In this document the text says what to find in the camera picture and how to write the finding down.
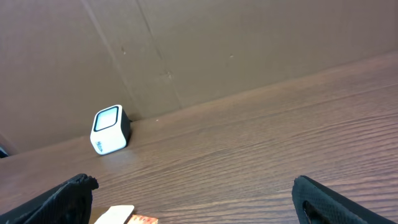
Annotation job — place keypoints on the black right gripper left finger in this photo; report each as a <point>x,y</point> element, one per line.
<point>67,203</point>

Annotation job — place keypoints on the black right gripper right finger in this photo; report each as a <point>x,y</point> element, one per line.
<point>316,204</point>

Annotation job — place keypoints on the brown snack pouch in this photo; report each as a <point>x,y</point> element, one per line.
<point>117,214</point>

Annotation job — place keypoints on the orange tissue pack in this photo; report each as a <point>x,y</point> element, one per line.
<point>139,219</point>

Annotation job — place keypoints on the white barcode scanner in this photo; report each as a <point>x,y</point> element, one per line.
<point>111,130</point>

